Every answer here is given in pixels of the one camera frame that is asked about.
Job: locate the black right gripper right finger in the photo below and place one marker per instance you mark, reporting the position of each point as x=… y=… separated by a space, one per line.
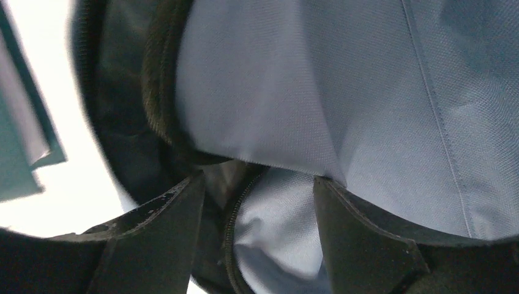
x=369 y=250

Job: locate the teal hardcover book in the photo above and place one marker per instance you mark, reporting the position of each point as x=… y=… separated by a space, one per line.
x=28 y=139

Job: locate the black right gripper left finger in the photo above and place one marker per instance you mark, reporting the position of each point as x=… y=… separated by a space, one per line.
x=147 y=250

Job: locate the blue student backpack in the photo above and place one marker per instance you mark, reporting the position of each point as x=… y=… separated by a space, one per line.
x=411 y=106

